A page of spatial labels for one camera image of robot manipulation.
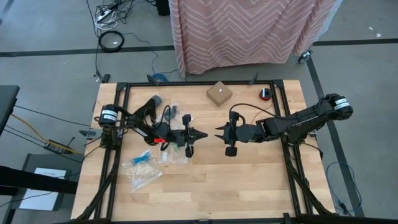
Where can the small cardboard box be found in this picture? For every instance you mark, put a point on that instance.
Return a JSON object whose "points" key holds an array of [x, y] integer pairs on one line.
{"points": [[219, 93]]}

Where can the black desk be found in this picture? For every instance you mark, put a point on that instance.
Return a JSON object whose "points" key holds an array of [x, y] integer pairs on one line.
{"points": [[7, 102]]}

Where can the black table clamp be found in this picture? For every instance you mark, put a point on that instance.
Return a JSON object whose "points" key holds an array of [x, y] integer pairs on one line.
{"points": [[153, 80], [106, 78]]}

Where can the pink chevron cloth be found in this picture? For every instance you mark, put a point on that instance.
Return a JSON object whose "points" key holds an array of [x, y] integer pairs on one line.
{"points": [[242, 31]]}

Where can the black aluminium table frame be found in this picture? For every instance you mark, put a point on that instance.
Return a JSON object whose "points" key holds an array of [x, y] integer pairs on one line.
{"points": [[192, 83]]}

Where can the red black tape roll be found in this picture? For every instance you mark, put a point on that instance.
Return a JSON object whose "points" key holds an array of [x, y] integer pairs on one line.
{"points": [[265, 95]]}

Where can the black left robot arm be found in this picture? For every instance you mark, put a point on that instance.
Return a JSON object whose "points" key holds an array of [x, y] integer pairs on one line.
{"points": [[140, 124]]}

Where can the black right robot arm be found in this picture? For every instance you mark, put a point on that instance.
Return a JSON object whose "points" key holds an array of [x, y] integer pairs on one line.
{"points": [[304, 119]]}

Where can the white power strip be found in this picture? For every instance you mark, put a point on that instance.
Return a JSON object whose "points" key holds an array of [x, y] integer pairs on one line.
{"points": [[104, 15]]}

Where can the black bar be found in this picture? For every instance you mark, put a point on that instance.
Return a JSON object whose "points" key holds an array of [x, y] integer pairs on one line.
{"points": [[31, 180]]}

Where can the clear plastic bag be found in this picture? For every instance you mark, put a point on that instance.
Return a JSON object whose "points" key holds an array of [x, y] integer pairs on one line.
{"points": [[143, 177], [175, 123], [171, 157]]}

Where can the grey cabinet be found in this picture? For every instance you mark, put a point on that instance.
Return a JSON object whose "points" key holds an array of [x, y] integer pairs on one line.
{"points": [[46, 161]]}

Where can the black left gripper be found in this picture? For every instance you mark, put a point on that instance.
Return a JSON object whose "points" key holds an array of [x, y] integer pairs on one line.
{"points": [[186, 137]]}

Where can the white paper sheet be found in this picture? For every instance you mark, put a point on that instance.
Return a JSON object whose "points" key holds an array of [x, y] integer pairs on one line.
{"points": [[40, 200]]}

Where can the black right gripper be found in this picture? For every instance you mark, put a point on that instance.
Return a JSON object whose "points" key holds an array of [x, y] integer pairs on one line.
{"points": [[245, 132]]}

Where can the black box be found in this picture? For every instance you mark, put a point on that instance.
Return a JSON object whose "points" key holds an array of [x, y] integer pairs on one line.
{"points": [[163, 7]]}

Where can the black and yellow device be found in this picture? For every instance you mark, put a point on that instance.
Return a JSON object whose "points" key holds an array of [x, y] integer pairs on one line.
{"points": [[57, 147]]}

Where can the silver caster wheel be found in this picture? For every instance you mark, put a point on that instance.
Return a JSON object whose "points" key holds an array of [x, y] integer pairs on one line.
{"points": [[305, 56]]}

